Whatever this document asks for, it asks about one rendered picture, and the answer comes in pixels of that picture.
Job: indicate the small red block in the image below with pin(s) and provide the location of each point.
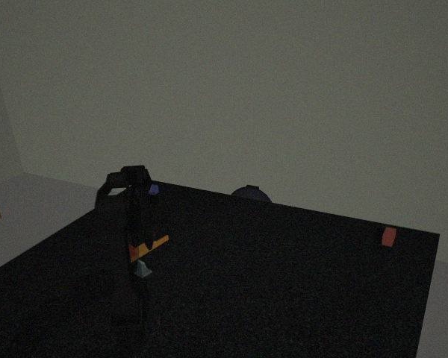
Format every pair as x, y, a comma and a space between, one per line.
388, 236

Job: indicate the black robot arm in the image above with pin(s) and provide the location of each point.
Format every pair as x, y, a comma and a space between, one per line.
126, 312

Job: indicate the orange bar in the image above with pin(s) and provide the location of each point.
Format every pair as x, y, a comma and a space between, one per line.
141, 250

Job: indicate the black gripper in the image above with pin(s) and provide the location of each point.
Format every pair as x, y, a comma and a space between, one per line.
141, 220

